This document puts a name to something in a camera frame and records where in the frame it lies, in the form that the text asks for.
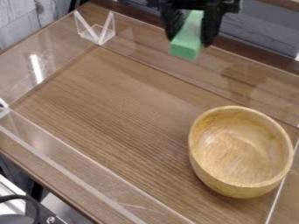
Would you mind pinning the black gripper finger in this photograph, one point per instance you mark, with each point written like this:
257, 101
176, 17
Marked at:
211, 24
173, 18

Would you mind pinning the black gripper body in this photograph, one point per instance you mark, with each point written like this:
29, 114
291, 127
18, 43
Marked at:
220, 6

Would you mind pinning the green rectangular block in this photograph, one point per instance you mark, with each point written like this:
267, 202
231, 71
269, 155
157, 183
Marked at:
185, 44

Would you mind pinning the brown wooden bowl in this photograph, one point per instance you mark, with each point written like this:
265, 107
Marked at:
240, 151

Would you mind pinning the clear acrylic barrier walls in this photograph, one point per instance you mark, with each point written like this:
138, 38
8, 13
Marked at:
96, 120

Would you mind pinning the clear acrylic corner bracket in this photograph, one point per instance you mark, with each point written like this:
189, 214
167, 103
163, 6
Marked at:
98, 34

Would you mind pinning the black metal bracket with bolt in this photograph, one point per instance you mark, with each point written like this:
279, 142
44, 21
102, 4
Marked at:
48, 217

